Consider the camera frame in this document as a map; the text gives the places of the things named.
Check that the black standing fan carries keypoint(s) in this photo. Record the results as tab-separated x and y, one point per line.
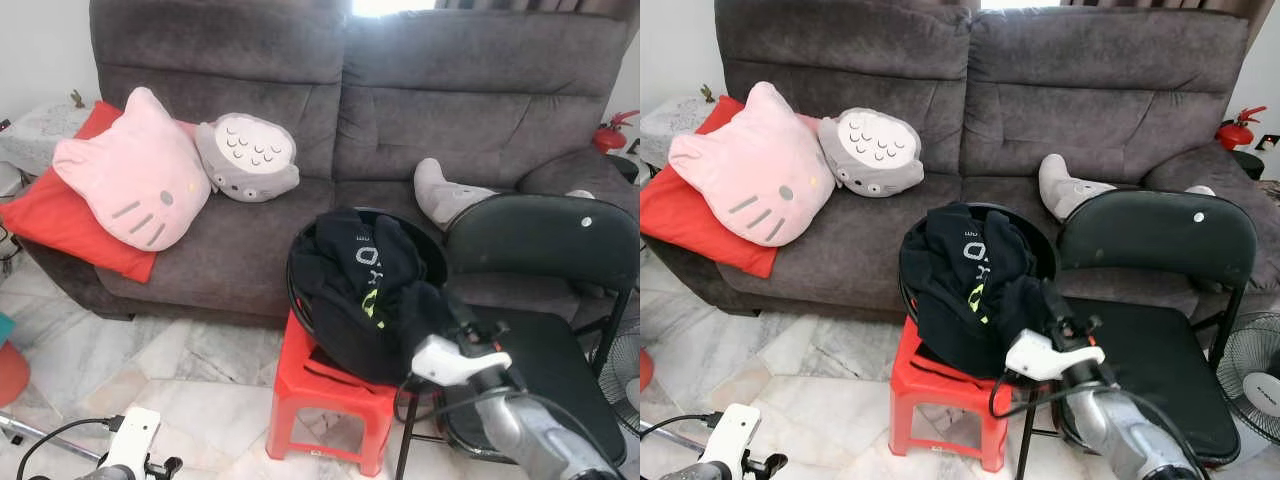
1250	375
622	375

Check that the grey owl plush cushion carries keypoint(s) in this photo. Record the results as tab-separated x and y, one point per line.
250	155
875	150

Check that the red cushion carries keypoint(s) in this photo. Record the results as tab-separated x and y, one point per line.
680	225
50	225

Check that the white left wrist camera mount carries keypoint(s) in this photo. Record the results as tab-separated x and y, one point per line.
730	435
133	440

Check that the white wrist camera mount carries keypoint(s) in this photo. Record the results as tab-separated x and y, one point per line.
133	440
1045	357
730	435
455	362

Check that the red fire extinguisher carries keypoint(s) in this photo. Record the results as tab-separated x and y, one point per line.
1235	133
610	138

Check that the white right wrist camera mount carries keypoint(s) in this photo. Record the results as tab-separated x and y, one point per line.
455	362
1045	357

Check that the white lace covered side table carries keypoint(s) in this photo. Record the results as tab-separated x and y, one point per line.
670	125
40	130

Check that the grey white plush toy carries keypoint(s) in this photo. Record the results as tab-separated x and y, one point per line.
1065	190
440	195

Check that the pink cat face cushion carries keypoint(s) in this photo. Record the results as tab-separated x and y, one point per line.
750	165
130	170

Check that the black folding chair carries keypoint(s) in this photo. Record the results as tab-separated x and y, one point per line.
540	235
1160	235

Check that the brown fabric sofa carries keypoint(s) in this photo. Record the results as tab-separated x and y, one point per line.
450	100
1080	95

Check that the black round laundry basket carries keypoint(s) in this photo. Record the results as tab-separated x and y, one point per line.
430	255
1045	250

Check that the red plastic stool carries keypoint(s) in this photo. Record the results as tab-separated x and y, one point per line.
320	395
940	390

